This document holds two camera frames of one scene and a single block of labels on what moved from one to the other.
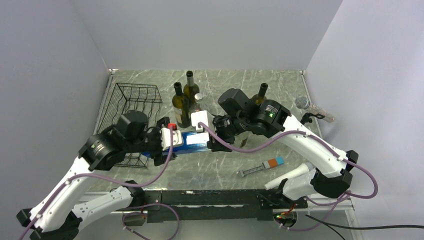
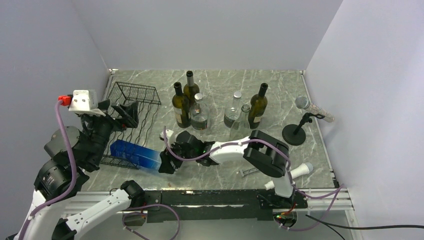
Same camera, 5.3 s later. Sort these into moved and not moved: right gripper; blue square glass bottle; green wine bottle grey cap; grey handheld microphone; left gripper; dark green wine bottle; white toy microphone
Moved: blue square glass bottle; left gripper; right gripper
Not moved: green wine bottle grey cap; dark green wine bottle; grey handheld microphone; white toy microphone
